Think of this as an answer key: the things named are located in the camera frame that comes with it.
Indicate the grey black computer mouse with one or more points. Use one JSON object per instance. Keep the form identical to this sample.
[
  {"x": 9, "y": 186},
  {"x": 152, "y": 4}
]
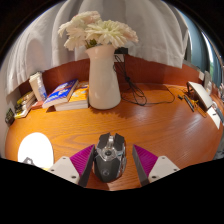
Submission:
[{"x": 108, "y": 163}]

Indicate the dark green mug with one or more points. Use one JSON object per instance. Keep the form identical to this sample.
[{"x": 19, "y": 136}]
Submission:
[{"x": 9, "y": 117}]

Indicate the clear spray bottle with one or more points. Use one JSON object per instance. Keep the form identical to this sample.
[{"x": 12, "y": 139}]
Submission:
[{"x": 43, "y": 91}]

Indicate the black wall plug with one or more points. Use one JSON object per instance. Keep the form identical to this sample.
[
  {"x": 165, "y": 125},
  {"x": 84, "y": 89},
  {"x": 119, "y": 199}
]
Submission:
[{"x": 121, "y": 50}]

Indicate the white device on stand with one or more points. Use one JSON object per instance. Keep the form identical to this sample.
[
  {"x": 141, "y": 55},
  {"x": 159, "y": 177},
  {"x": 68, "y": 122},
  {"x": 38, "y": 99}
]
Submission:
[{"x": 201, "y": 93}]

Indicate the white lidded tumbler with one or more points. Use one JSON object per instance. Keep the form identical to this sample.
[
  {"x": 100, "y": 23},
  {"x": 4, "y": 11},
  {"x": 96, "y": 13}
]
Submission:
[{"x": 35, "y": 85}]

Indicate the white ceramic vase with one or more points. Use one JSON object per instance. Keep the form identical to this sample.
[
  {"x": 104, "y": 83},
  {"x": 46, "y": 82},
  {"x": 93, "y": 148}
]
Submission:
[{"x": 102, "y": 83}]

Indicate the blue covered book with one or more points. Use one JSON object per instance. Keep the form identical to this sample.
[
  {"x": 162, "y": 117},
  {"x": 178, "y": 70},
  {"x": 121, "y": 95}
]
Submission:
[{"x": 60, "y": 92}]

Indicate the white flower bouquet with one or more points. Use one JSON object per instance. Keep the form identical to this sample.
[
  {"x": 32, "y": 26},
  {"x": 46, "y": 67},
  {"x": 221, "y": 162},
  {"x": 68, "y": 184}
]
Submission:
[{"x": 100, "y": 31}]

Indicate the white curtain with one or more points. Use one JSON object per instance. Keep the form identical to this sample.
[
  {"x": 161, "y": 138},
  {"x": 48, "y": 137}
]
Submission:
[{"x": 153, "y": 30}]

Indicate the white round mouse pad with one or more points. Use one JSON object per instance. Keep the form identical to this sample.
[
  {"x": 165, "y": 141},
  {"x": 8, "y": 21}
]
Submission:
[{"x": 35, "y": 148}]

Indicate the red brown book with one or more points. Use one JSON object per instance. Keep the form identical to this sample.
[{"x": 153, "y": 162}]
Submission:
[{"x": 37, "y": 105}]

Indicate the white yellow book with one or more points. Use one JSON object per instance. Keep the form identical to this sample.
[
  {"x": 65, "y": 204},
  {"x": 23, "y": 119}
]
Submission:
[{"x": 23, "y": 112}]

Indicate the yellow green covered book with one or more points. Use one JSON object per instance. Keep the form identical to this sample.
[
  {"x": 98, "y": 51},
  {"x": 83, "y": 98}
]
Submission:
[{"x": 25, "y": 97}]

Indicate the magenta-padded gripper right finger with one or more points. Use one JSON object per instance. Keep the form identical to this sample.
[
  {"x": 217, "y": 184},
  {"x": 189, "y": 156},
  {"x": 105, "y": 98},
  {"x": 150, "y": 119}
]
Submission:
[{"x": 161, "y": 166}]

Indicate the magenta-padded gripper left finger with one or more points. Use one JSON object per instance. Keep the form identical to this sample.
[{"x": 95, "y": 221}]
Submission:
[{"x": 63, "y": 166}]

